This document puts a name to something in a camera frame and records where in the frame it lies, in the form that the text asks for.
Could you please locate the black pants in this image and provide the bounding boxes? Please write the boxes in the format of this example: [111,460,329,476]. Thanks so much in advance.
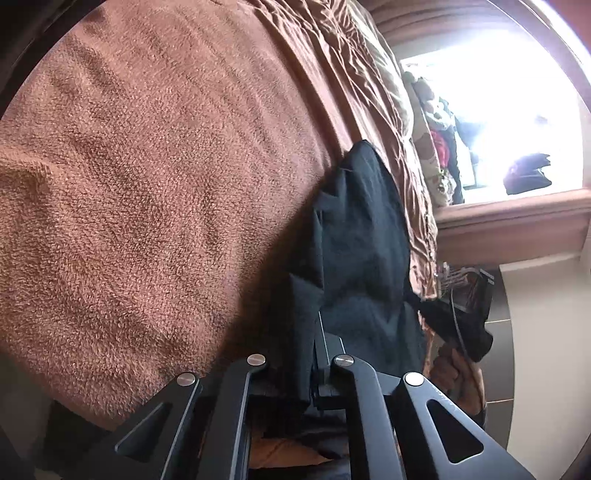
[257,139,494,458]

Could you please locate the person's right hand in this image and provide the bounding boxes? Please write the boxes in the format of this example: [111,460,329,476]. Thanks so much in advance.
[430,344,486,416]

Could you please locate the dark grey wardrobe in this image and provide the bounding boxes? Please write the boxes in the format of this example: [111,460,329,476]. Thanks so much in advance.
[481,267,515,448]

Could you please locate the right pink curtain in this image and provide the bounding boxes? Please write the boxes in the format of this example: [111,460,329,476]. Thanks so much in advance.
[436,189,590,266]

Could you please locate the pile of clothes on sill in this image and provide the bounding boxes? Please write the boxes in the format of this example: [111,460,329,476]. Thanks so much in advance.
[403,71,464,208]

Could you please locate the brown bed blanket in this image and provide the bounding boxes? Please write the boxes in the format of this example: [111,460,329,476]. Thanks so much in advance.
[1,1,437,428]

